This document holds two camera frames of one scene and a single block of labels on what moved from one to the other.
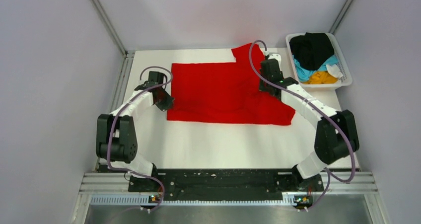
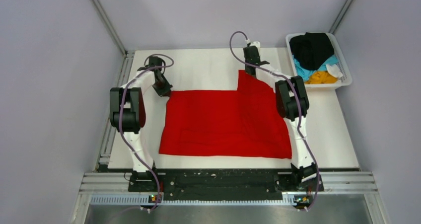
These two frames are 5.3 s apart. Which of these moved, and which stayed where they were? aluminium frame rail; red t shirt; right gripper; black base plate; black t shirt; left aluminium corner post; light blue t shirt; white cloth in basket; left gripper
Moved: right gripper; left gripper; red t shirt
Stayed: black base plate; black t shirt; aluminium frame rail; white cloth in basket; light blue t shirt; left aluminium corner post
